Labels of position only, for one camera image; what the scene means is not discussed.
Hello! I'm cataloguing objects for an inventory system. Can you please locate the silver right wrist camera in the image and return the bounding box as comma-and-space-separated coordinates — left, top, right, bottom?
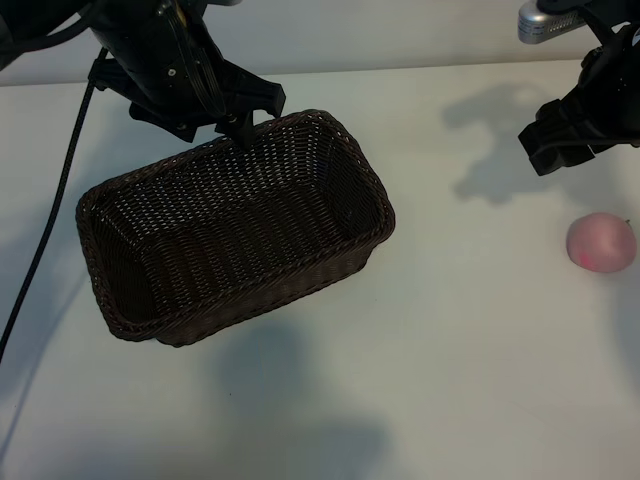
516, 0, 585, 45

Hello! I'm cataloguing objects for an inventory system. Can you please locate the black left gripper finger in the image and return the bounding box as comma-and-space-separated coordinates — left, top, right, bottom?
214, 109, 257, 151

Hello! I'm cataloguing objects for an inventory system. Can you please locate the pink peach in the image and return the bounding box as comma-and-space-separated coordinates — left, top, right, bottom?
565, 211, 636, 274

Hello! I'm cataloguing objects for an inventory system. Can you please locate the black braided cable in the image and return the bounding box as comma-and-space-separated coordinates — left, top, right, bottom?
0, 48, 110, 365

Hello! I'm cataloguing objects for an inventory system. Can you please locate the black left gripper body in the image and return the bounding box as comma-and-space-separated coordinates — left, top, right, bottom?
88, 0, 287, 145

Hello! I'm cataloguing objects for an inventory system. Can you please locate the dark brown wicker basket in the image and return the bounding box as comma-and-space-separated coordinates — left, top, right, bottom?
75, 108, 397, 350

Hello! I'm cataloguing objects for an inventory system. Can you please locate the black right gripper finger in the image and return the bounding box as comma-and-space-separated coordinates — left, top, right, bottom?
528, 143, 600, 177
516, 98, 597, 155

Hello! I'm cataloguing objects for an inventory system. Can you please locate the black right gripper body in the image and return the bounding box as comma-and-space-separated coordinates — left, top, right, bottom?
563, 23, 640, 152

